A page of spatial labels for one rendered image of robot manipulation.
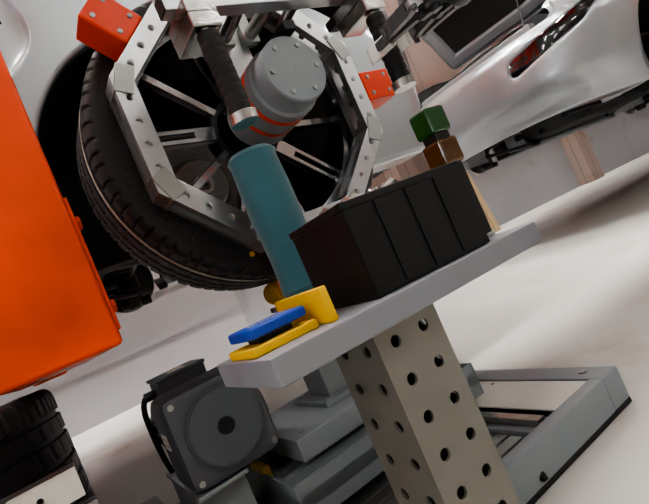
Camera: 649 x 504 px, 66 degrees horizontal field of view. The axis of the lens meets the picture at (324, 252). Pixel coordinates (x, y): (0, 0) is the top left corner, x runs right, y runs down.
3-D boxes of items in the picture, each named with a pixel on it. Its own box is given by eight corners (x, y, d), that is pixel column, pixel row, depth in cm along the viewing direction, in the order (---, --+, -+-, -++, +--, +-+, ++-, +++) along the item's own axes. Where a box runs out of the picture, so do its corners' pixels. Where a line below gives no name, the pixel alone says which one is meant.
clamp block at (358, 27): (361, 36, 100) (350, 12, 100) (387, 7, 92) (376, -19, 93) (342, 39, 98) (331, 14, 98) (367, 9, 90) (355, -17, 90)
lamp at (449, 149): (448, 168, 77) (437, 144, 77) (466, 158, 74) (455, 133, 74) (430, 174, 75) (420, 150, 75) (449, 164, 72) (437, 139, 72)
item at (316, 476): (393, 393, 145) (380, 363, 145) (486, 396, 114) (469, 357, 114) (243, 494, 119) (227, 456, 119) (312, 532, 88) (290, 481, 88)
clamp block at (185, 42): (207, 57, 82) (195, 28, 82) (224, 23, 75) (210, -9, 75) (179, 61, 80) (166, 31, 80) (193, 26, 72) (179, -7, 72)
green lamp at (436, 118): (435, 138, 77) (424, 115, 78) (453, 127, 74) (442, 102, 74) (417, 144, 75) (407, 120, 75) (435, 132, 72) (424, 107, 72)
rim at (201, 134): (310, 266, 134) (303, 97, 146) (355, 246, 114) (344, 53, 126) (107, 253, 110) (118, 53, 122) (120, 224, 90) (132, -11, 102)
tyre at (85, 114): (336, 296, 136) (325, 80, 151) (386, 281, 116) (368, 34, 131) (64, 287, 105) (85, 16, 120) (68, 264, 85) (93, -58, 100)
